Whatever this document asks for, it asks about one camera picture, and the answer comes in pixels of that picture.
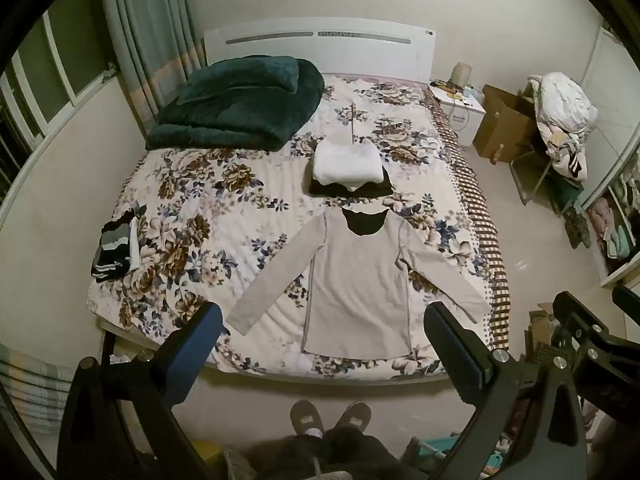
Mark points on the white headboard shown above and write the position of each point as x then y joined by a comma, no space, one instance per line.
320,52

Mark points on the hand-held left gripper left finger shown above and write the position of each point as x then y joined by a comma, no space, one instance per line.
200,342

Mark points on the beige long-sleeve shirt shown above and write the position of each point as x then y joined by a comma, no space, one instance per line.
357,285

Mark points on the black folded garment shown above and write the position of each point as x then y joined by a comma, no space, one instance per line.
370,187

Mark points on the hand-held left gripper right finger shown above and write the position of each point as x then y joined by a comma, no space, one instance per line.
459,355

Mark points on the small white folded garment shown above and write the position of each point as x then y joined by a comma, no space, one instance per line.
134,245

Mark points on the person's dark trouser legs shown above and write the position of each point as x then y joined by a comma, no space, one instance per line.
340,455

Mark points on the brown cardboard box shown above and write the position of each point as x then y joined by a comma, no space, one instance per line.
502,122

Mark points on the white wardrobe shelf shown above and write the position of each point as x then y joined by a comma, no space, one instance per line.
612,220

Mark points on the white crumpled duvet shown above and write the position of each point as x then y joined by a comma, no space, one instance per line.
567,102

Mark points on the window with white frame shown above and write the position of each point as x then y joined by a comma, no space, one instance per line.
45,70

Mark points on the striped cloth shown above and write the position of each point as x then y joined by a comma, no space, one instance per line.
35,390

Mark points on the teal plastic basket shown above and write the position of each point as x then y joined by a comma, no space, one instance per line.
440,450

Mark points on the pale green curtain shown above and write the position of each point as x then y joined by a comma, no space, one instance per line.
145,30

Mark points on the white nightstand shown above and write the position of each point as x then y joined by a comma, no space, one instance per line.
460,110

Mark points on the folding chair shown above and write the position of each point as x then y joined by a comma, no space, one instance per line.
542,170

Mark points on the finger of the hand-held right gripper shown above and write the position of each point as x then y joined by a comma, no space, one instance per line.
629,297
575,312

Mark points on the striped folded garment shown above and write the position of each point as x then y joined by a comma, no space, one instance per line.
112,250

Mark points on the dark green folded blanket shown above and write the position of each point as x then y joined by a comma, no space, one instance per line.
235,110

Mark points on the yellow object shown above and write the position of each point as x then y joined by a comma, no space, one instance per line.
207,460

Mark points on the dark green pillow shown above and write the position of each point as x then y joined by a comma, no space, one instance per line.
240,80

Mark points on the pile of patterned clothes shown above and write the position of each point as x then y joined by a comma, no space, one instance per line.
565,152

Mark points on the person's grey slipper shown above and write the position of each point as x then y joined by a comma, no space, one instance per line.
307,417
352,417

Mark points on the beige table lamp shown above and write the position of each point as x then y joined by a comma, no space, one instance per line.
462,73

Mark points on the bed with floral sheet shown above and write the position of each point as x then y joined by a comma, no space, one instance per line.
280,195

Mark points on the small cardboard box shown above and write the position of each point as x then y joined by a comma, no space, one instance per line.
542,327

